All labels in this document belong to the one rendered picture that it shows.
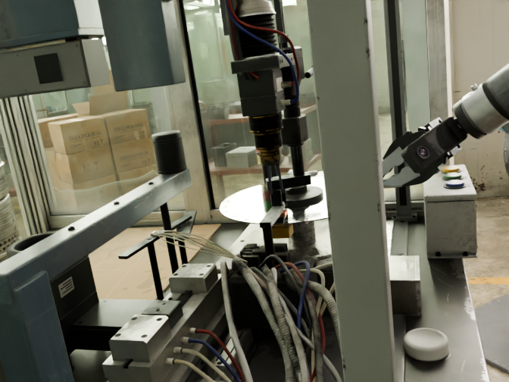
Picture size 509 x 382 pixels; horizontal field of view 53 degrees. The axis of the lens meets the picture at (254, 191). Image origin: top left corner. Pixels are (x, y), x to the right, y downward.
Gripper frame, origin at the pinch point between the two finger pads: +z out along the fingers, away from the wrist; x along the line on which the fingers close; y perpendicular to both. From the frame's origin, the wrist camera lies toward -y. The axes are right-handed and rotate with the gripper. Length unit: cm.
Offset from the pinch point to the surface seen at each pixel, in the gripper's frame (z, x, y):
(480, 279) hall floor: 74, -70, 170
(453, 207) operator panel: 1.3, -13.7, 24.1
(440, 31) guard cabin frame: -12, 23, 53
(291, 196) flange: 16.3, 7.6, -2.9
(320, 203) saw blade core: 11.5, 3.1, -2.8
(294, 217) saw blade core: 12.1, 3.4, -11.5
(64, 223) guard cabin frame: 115, 51, 11
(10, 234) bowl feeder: 64, 36, -33
